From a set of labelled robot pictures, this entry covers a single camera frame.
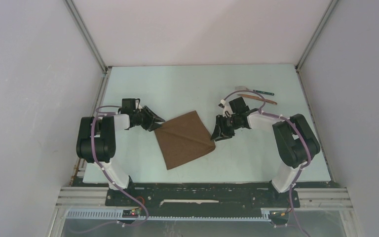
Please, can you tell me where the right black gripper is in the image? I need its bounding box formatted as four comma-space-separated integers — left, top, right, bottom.
210, 114, 239, 142

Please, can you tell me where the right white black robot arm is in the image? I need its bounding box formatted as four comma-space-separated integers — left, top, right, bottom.
211, 97, 321, 206

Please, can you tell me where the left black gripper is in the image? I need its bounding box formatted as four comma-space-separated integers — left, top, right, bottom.
133, 106, 164, 132

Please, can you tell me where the grey cable duct strip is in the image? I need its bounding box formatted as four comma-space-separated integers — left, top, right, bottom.
65, 208, 271, 222

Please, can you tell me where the aluminium corner post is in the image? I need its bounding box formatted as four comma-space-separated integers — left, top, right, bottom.
63, 0, 108, 73
295, 0, 341, 71

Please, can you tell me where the right aluminium corner post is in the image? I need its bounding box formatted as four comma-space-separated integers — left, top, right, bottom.
295, 0, 341, 71

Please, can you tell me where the brown cloth napkin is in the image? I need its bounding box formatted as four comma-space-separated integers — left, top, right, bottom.
154, 111, 216, 170

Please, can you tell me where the brown wooden knife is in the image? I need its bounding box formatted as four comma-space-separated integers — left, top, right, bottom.
238, 94, 278, 105

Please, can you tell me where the aluminium frame profile front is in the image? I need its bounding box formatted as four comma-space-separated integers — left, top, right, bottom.
47, 186, 109, 237

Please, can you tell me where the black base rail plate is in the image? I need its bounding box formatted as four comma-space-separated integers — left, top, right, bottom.
105, 183, 300, 217

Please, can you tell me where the left aluminium corner post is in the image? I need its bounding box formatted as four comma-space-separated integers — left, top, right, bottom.
63, 0, 108, 73

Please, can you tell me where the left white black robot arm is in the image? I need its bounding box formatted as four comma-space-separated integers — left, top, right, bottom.
76, 98, 165, 206

